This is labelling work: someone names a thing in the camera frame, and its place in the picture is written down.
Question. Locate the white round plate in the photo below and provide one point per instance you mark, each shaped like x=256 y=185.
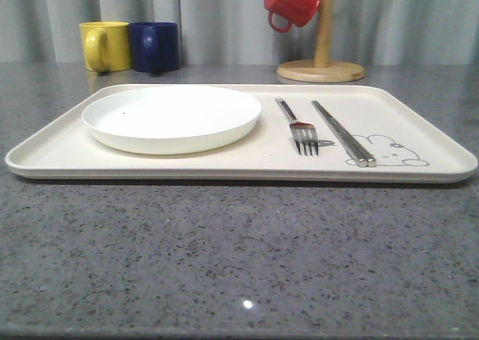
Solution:
x=172 y=119

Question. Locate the yellow mug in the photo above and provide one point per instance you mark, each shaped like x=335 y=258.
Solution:
x=105 y=46

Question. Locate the grey curtain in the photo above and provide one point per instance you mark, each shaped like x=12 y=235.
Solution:
x=376 y=32

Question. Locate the cream rabbit serving tray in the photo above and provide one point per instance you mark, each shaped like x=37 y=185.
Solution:
x=374 y=138

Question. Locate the dark blue mug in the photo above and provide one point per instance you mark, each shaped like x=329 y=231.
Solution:
x=154 y=46

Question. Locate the stainless steel fork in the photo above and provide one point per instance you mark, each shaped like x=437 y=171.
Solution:
x=304 y=134

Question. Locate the red mug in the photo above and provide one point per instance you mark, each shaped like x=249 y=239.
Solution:
x=283 y=14

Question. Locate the wooden mug tree stand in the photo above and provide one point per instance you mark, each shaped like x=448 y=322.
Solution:
x=321 y=68

